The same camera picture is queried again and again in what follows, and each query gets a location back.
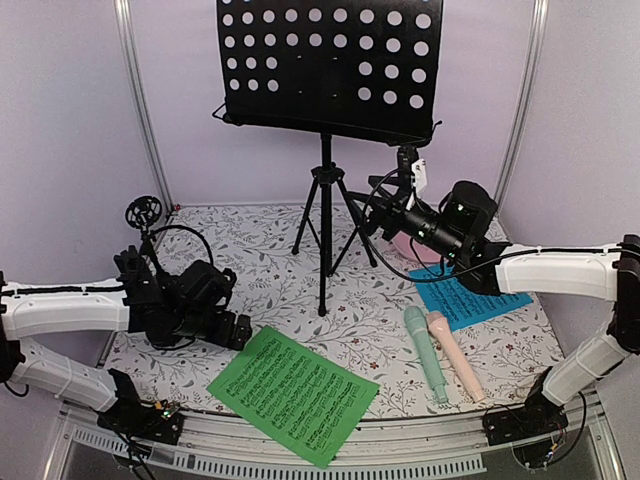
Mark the pink plate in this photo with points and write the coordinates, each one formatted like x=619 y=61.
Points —
x=412 y=250

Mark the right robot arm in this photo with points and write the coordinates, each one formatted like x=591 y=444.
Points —
x=583 y=212

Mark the teal toy microphone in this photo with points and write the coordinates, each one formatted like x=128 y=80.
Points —
x=416 y=325

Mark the green sheet music paper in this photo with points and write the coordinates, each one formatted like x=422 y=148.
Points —
x=296 y=397

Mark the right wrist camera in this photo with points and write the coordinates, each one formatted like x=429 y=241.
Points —
x=412 y=176

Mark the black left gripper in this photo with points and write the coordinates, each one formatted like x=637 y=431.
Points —
x=237 y=342

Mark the blue sheet music paper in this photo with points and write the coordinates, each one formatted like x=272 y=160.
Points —
x=459 y=305

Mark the black shock-mount tripod stand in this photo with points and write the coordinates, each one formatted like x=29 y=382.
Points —
x=142 y=214

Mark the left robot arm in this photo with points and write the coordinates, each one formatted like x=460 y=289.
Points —
x=39 y=323

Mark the aluminium front rail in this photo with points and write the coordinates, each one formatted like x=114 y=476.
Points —
x=501 y=442

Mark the black round-base mic stand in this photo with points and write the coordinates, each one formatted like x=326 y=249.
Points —
x=135 y=276

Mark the pink toy microphone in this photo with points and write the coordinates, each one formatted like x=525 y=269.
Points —
x=439 y=328

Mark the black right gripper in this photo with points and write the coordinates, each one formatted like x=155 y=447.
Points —
x=380 y=207

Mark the black music stand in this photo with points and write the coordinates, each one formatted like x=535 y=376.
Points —
x=364 y=70

